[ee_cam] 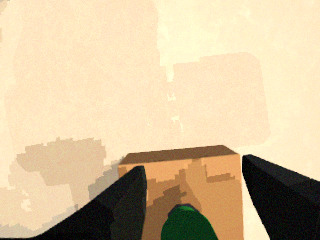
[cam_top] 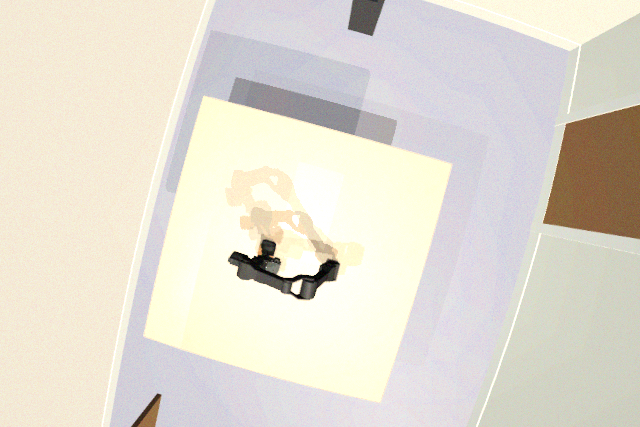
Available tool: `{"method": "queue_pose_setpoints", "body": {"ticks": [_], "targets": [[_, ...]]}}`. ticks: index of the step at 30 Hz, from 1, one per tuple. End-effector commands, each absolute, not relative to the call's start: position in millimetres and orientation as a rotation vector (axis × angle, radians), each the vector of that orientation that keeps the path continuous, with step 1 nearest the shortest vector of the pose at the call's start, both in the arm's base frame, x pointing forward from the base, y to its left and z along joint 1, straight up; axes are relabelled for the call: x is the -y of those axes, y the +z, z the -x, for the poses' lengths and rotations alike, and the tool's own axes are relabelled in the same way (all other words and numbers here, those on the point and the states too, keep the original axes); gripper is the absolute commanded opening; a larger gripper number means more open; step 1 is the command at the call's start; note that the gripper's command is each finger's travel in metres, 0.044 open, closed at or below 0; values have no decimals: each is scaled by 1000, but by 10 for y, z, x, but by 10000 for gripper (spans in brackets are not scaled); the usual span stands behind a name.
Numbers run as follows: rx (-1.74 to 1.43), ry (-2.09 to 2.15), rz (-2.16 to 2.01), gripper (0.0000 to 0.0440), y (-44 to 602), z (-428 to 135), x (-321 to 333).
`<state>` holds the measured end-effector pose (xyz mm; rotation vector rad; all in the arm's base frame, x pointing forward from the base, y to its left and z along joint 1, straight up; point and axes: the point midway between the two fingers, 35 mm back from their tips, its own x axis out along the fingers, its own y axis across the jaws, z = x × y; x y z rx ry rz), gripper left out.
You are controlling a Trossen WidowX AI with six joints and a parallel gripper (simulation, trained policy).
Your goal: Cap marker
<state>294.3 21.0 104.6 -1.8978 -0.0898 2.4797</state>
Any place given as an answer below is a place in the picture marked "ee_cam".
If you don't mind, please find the tan wooden block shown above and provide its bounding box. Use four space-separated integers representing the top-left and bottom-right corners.
117 145 244 240

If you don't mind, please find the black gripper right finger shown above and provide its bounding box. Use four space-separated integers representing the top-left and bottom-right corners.
242 154 320 240

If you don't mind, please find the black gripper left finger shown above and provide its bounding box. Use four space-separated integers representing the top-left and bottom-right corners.
0 165 147 240

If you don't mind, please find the green cylinder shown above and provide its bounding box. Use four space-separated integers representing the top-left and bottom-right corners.
161 210 218 240

